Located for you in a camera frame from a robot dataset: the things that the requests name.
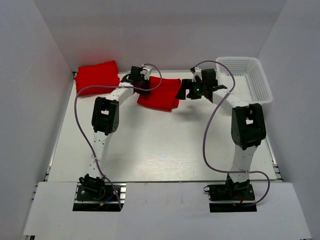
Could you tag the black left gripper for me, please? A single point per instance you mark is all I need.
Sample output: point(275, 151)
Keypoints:
point(143, 87)

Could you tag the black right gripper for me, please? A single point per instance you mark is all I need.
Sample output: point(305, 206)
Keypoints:
point(188, 88)

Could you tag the red t shirt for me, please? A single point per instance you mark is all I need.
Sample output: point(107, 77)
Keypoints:
point(162, 98)
point(103, 74)

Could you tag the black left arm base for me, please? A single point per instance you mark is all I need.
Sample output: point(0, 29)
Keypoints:
point(98, 195)

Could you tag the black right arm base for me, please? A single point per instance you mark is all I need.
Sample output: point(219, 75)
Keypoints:
point(231, 197)

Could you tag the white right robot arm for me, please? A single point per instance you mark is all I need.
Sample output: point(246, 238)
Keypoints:
point(247, 119)

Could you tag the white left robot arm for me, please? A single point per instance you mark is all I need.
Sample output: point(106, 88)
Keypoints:
point(106, 112)

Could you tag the red folded t shirt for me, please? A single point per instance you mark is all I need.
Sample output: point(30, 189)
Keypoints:
point(103, 74)

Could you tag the white plastic mesh basket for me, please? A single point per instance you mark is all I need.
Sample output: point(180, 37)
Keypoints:
point(251, 84)

